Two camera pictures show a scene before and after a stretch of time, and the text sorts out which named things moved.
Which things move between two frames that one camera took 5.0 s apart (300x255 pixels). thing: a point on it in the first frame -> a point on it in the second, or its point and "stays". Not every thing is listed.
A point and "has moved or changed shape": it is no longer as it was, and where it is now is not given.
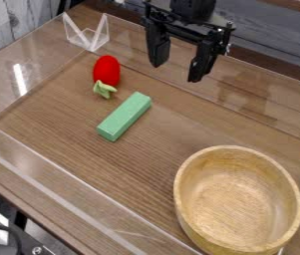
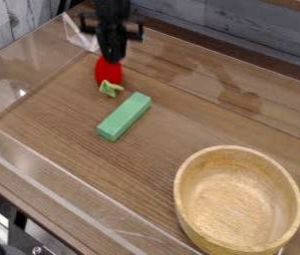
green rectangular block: x=123 y=117 stays
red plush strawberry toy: x=106 y=73 has moved or changed shape
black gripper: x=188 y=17 -> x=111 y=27
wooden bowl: x=237 y=199 stays
